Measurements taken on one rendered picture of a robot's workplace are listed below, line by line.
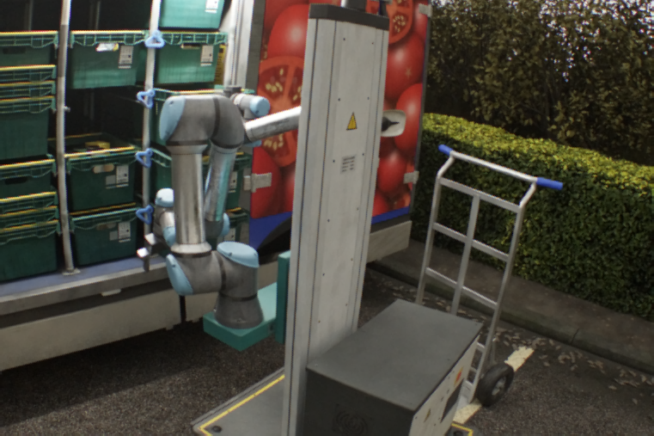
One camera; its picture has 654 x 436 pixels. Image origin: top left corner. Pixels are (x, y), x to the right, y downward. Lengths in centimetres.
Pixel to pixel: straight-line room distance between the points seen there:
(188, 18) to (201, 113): 118
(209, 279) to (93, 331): 113
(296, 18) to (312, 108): 135
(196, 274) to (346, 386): 49
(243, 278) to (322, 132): 44
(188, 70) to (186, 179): 119
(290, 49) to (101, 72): 98
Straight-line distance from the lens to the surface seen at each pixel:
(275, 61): 253
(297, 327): 150
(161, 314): 252
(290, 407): 171
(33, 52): 214
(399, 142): 339
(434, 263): 417
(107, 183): 234
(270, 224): 273
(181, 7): 242
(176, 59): 241
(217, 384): 266
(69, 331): 235
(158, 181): 240
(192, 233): 135
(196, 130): 131
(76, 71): 220
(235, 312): 146
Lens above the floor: 165
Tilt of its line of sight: 14 degrees down
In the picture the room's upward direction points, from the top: 5 degrees clockwise
